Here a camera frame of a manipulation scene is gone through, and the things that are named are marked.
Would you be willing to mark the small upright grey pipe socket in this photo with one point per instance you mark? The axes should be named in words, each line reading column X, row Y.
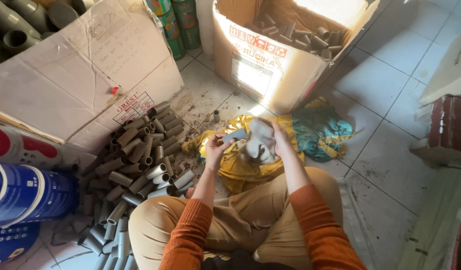
column 216, row 116

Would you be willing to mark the red and white paint bucket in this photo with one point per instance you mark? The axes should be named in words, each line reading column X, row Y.
column 24, row 145

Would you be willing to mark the stack of green cans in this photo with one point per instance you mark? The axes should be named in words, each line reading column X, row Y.
column 176, row 26

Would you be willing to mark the pile of grey pipe sockets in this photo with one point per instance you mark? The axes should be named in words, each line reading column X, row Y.
column 129, row 176

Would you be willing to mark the person's legs in tan trousers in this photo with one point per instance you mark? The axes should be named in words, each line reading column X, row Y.
column 234, row 221

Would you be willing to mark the person's right hand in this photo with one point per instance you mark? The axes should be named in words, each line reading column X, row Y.
column 281, row 140

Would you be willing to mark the green mat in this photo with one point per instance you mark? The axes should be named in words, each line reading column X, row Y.
column 436, row 221

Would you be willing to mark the large cardboard box with fittings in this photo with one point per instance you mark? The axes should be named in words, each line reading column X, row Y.
column 76, row 67

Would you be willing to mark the blue paint bucket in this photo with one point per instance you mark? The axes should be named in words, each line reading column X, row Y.
column 29, row 195

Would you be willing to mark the white board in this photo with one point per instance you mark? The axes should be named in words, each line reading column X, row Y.
column 446, row 71

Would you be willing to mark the yellow and teal cloth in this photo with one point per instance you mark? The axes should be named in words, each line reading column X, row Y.
column 275, row 146

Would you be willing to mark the white cleaning rag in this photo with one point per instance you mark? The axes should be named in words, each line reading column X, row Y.
column 259, row 142

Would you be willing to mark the grey pipe socket piece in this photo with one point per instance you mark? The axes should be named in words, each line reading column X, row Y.
column 234, row 135

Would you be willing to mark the red brick block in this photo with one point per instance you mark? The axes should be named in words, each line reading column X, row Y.
column 446, row 125

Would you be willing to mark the person's right fingers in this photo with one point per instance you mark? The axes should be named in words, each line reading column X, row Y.
column 276, row 129

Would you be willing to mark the person's left hand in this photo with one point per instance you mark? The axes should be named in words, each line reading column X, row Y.
column 215, row 149

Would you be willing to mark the blue bucket with dotted rim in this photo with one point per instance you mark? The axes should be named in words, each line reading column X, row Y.
column 11, row 242

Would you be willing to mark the cardboard box with pipe sockets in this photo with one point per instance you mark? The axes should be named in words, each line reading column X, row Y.
column 286, row 48

